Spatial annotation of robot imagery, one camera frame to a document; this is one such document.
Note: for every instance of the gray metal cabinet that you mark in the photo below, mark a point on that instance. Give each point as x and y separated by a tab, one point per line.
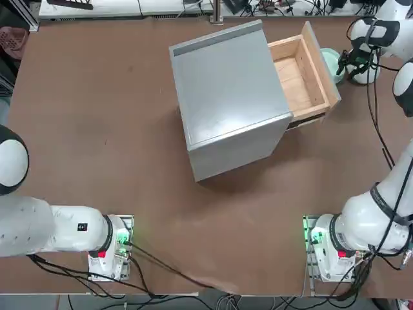
226	87

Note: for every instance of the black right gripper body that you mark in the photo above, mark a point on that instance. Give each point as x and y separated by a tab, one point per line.
358	61

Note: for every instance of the mint green plate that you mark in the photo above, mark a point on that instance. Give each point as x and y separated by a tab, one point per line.
330	63

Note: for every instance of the pink perforated basket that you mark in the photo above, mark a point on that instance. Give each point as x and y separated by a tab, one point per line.
13	40

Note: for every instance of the aluminium frame profile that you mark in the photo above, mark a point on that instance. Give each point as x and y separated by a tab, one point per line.
30	16

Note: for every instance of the camera mounting post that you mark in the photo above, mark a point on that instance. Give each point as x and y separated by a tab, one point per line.
217	11

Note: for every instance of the white shelf board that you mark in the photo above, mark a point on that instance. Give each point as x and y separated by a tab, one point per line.
113	8

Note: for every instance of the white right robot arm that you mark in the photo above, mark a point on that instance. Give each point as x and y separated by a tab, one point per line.
364	213

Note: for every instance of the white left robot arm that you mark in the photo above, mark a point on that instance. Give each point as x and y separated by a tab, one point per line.
64	229

